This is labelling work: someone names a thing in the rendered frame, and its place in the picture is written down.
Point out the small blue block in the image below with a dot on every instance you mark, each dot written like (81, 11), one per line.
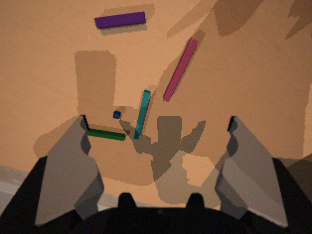
(116, 114)

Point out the green rod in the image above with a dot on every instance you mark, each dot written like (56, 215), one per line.
(106, 134)

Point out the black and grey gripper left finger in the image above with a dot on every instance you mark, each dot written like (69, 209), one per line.
(62, 189)

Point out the pink rod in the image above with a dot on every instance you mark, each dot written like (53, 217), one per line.
(180, 68)

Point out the purple rod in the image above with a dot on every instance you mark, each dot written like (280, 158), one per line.
(120, 20)

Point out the turquoise rod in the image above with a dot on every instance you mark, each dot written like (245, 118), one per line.
(141, 113)

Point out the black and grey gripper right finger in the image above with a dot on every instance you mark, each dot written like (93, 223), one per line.
(257, 189)

